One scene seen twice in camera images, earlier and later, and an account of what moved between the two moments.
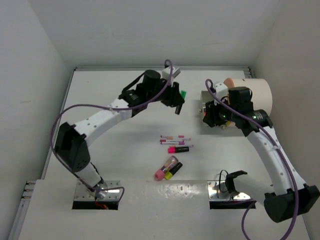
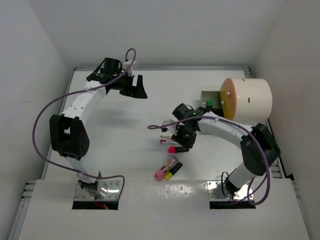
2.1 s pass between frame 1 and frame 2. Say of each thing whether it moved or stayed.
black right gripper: moved
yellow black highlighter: stayed
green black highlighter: moved
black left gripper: moved
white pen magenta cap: stayed
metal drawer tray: stayed
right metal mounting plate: stayed
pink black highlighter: stayed
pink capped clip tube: stayed
